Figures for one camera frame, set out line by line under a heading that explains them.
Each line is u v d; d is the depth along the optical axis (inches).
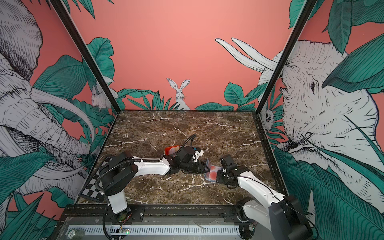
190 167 29.1
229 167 26.5
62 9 27.8
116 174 18.6
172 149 37.4
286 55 34.1
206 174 32.3
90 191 30.7
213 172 34.7
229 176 24.5
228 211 29.7
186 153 27.1
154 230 27.6
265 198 18.1
